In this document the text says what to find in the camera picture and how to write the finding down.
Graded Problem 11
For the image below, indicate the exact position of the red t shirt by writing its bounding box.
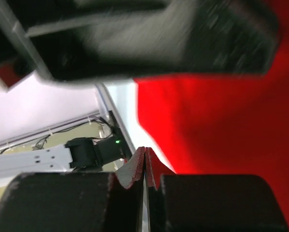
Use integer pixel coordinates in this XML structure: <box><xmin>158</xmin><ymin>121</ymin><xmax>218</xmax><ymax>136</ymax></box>
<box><xmin>136</xmin><ymin>0</ymin><xmax>289</xmax><ymax>225</ymax></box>

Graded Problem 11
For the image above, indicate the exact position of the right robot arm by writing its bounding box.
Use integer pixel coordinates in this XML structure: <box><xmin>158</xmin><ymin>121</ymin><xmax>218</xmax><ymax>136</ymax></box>
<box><xmin>0</xmin><ymin>137</ymin><xmax>289</xmax><ymax>232</ymax></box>

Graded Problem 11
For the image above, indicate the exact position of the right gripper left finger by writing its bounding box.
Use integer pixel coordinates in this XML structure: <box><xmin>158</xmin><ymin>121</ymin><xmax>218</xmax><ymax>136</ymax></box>
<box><xmin>0</xmin><ymin>147</ymin><xmax>145</xmax><ymax>232</ymax></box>

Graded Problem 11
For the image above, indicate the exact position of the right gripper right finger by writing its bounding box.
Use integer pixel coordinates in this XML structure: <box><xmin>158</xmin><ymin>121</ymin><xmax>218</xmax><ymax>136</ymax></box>
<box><xmin>145</xmin><ymin>148</ymin><xmax>289</xmax><ymax>232</ymax></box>

